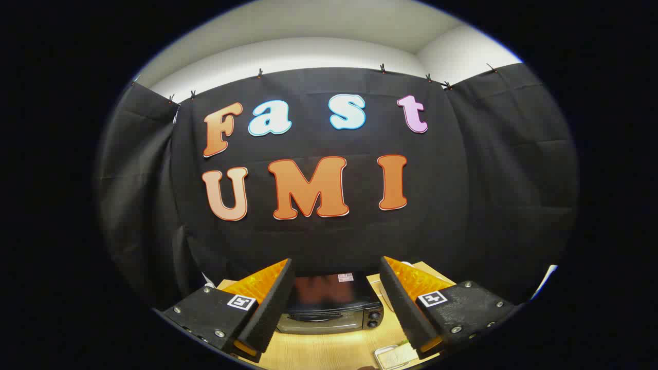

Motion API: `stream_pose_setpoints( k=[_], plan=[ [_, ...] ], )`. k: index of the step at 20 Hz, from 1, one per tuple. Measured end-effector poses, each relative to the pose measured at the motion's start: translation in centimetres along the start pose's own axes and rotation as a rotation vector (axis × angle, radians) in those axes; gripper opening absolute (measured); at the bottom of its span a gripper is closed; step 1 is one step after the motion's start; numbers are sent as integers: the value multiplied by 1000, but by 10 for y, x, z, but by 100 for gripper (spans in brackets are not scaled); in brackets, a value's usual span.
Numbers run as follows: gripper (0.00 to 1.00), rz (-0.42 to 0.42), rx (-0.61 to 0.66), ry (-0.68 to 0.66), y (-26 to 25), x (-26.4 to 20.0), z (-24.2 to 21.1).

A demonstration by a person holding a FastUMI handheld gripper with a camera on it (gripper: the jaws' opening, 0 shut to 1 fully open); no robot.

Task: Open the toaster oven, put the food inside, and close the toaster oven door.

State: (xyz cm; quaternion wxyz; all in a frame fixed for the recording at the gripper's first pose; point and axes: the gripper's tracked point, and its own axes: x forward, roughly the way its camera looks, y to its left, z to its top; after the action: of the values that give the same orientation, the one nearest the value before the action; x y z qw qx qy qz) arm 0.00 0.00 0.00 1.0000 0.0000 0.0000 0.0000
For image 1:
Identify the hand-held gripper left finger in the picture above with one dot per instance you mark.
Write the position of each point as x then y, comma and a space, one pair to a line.
272, 308

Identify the row of black cloth clips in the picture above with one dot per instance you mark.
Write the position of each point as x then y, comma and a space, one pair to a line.
259, 73

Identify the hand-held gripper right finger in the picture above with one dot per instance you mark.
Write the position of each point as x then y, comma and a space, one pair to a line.
401, 308

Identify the black toaster oven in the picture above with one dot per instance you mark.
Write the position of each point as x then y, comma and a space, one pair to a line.
329, 295

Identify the white ribbed tray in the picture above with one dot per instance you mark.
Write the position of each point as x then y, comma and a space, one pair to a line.
380, 354

